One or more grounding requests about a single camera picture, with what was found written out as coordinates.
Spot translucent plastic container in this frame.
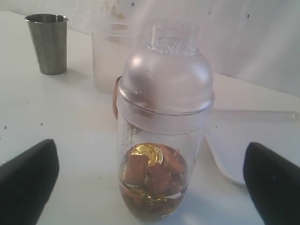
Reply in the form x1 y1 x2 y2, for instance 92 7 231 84
91 19 136 94

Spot clear plastic shaker lid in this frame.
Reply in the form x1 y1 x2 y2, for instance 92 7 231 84
116 19 215 135

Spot stainless steel cup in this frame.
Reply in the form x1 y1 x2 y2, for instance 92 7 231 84
25 14 68 75

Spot brown wooden cup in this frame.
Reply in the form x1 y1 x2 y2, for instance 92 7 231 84
112 76 122 119

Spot reddish-brown apple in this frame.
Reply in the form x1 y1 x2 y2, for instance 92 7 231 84
119 143 188 220

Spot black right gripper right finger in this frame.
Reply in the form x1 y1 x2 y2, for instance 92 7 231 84
244 142 300 225

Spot white square tray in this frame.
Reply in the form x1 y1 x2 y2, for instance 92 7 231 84
205 110 300 186

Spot clear plastic shaker cup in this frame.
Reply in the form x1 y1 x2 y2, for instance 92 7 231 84
116 101 210 220

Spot gold foil coin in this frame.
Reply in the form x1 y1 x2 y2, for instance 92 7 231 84
131 143 164 166

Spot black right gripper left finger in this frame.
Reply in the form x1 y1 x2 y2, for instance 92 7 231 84
0 139 60 225

